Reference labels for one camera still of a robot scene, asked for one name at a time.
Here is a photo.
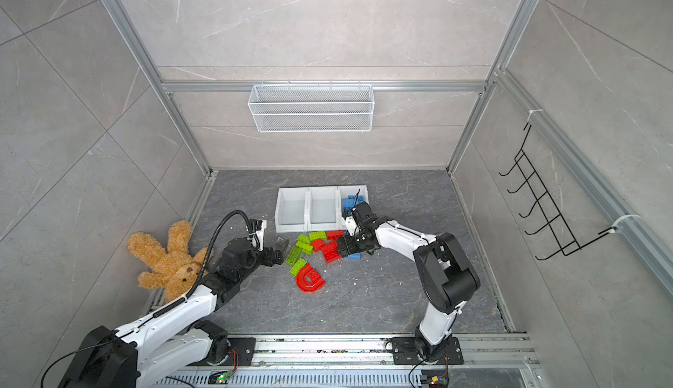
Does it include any white plastic bin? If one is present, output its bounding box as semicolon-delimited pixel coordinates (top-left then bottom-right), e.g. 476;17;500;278
336;185;369;230
308;186;339;231
274;188;308;234

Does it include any green lego brick flat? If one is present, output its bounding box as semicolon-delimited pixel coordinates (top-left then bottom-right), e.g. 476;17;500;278
297;234;311;245

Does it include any green lego brick upside down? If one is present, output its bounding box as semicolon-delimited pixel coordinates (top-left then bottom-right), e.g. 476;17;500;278
286;245;302;266

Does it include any white right plastic bin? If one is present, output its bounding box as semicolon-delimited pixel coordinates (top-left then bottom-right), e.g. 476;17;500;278
336;185;369;230

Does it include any red lego brick studded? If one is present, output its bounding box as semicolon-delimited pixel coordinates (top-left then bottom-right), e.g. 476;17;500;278
321;240;342;264

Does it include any green lego brick top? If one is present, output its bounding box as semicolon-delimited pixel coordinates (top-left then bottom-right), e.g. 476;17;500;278
308;231;327;243

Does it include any green lego brick long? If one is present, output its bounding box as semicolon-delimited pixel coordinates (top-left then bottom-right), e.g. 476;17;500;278
295;242;314;255

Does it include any metal base rail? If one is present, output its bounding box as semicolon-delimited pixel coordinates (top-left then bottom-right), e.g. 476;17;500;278
157;333;549;387

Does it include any black wire hook rack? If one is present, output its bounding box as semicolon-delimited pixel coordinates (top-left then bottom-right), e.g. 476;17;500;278
498;123;641;262

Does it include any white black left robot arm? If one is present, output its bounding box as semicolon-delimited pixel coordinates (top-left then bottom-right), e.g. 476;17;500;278
59;210;288;387

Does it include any white wire mesh basket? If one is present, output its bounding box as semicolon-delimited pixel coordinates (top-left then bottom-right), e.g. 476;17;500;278
248;84;375;133

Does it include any red lego brick long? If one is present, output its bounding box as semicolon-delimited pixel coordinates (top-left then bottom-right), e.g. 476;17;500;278
326;230;345;240

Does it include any white middle plastic bin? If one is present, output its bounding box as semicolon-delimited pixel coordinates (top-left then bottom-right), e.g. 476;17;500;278
308;186;339;231

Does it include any white left plastic bin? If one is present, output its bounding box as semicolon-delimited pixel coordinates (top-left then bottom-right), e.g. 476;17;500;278
274;188;308;234

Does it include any red arch lego piece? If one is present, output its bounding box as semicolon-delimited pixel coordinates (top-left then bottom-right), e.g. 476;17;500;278
295;264;326;293

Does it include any red lego brick square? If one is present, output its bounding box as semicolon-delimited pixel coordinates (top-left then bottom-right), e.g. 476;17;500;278
311;239;325;252

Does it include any brown teddy bear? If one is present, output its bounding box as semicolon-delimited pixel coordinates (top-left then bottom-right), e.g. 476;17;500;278
127;221;207;303

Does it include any green lego brick small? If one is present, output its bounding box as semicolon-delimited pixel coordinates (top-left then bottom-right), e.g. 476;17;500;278
289;258;308;277

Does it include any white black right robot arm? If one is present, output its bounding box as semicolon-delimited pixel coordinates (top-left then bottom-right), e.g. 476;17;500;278
338;202;481;360

